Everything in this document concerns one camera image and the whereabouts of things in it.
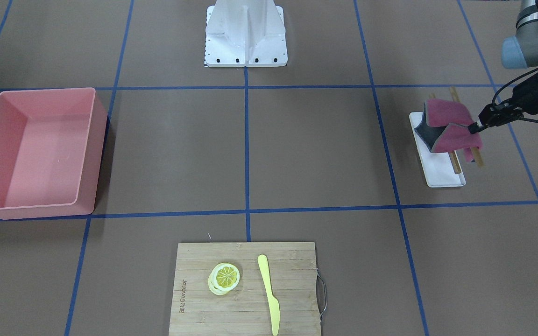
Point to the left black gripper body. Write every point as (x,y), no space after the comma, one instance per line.
(527,96)

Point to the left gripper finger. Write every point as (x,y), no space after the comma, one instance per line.
(475,127)

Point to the pink and grey cloth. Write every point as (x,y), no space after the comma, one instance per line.
(466,140)

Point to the wooden rack bar outer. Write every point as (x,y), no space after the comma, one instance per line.
(474,150)

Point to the bamboo cutting board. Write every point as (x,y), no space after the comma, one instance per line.
(244,311)

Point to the yellow plastic knife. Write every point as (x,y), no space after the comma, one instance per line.
(274,306)

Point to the pink plastic bin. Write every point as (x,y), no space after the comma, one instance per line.
(51,144)

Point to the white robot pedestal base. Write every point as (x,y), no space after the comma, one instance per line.
(245,33)

